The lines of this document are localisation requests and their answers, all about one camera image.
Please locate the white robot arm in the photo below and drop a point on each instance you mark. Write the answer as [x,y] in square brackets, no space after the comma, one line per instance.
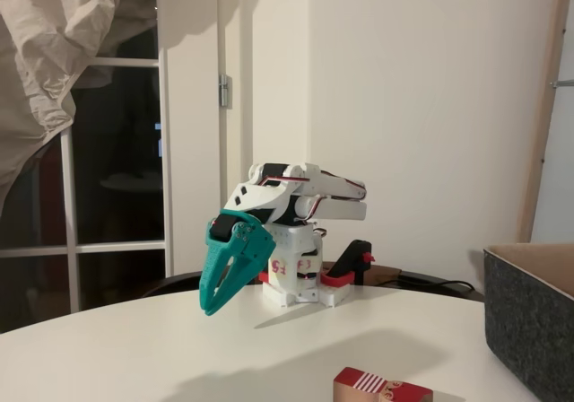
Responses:
[332,209]

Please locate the metal door hinge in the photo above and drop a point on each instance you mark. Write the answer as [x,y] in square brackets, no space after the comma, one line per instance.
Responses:
[225,90]

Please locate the black clamp with red lever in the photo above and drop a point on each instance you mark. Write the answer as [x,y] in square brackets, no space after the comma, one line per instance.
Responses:
[354,254]

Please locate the dark grey felt box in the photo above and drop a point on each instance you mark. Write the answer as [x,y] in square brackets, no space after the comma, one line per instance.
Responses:
[529,330]

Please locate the teal gripper black servo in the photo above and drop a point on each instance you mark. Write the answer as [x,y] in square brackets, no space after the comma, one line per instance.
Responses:
[221,246]

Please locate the grey board panel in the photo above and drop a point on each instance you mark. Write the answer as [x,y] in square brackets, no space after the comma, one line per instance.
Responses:
[560,173]

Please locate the dark wooden chair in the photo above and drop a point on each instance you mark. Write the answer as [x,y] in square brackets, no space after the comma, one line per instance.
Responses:
[179,282]

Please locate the red striped wooden block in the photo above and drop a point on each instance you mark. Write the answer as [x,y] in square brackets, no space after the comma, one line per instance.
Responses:
[359,388]

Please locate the light wooden post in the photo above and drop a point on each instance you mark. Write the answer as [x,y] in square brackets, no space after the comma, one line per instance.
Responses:
[538,151]

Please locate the white glazed door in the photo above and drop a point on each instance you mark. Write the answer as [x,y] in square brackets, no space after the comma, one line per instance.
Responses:
[163,173]

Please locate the beige crumpled curtain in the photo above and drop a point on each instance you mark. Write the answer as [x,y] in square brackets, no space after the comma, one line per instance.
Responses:
[36,38]

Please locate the metal rod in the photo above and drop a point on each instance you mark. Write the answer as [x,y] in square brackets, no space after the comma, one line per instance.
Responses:
[562,83]

